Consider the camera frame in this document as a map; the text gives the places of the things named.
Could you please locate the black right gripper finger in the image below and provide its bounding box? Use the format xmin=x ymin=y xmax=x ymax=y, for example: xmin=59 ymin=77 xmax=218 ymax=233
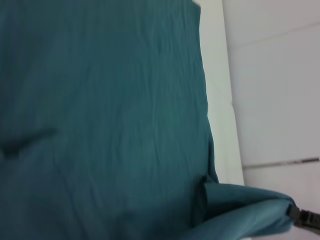
xmin=291 ymin=207 xmax=320 ymax=230

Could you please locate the teal t-shirt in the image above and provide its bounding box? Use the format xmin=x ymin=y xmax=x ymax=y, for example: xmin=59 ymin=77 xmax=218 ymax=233
xmin=0 ymin=0 xmax=295 ymax=240

